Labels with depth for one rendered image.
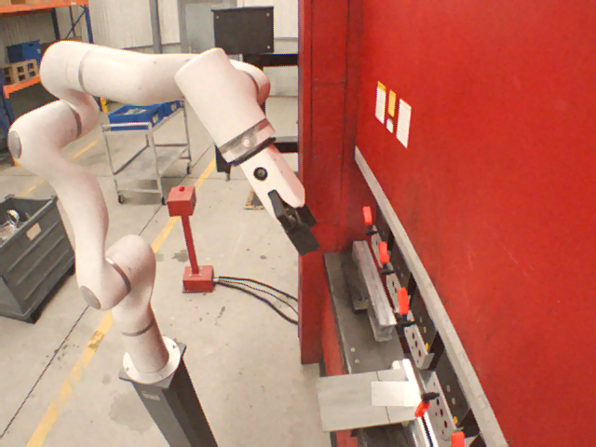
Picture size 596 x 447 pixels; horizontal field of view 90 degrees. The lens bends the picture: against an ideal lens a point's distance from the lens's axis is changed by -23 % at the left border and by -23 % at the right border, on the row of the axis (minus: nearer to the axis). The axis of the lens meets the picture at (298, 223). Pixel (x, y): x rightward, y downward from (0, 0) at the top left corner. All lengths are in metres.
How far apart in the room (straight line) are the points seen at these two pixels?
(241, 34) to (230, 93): 1.02
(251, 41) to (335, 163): 0.60
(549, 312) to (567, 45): 0.33
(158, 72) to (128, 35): 8.46
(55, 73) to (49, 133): 0.14
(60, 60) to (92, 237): 0.39
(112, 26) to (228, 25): 7.82
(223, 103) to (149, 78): 0.15
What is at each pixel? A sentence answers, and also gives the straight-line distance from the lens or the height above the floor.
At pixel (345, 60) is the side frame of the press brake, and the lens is 1.43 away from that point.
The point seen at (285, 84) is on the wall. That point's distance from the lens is 8.02.
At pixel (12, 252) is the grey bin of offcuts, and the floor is 0.60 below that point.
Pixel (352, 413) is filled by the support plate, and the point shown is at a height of 1.00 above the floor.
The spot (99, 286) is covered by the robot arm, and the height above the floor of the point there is 1.40.
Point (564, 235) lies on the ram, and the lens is 0.49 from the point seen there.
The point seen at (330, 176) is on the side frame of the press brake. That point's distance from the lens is 1.56.
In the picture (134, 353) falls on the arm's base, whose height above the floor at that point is 1.11.
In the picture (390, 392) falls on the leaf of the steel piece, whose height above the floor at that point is 1.00.
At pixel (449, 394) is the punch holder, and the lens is 0.82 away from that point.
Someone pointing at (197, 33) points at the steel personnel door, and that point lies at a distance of 8.30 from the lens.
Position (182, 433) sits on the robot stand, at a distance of 1.48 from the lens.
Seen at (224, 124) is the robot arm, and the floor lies 1.79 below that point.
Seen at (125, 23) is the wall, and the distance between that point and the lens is 9.11.
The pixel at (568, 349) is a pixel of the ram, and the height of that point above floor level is 1.62.
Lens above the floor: 1.94
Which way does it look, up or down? 33 degrees down
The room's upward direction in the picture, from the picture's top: straight up
